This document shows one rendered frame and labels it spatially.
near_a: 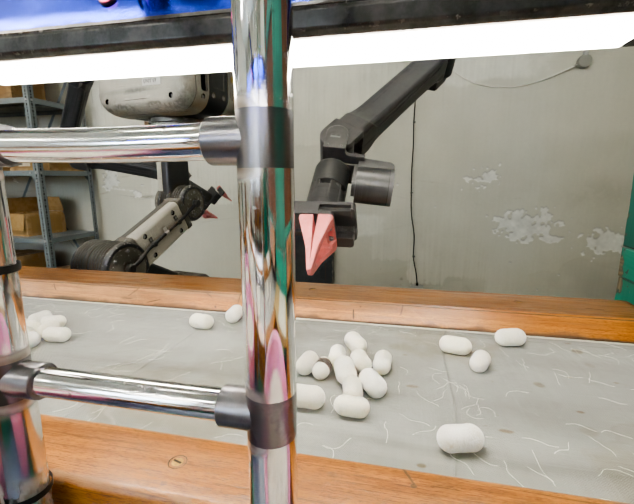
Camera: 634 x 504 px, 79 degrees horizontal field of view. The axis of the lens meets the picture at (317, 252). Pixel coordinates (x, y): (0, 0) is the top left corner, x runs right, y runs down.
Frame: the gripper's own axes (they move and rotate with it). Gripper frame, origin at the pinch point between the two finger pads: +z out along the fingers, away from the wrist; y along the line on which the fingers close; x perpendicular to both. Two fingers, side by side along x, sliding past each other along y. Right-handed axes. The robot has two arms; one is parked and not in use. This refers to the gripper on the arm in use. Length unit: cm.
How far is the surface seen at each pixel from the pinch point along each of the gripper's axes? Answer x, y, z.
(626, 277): 14.1, 45.5, -12.3
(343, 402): -5.4, 7.1, 18.4
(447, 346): 4.0, 17.3, 7.4
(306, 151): 102, -49, -168
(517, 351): 6.8, 25.7, 5.7
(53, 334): -0.4, -30.6, 13.1
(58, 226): 132, -228, -123
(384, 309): 9.8, 9.5, -0.5
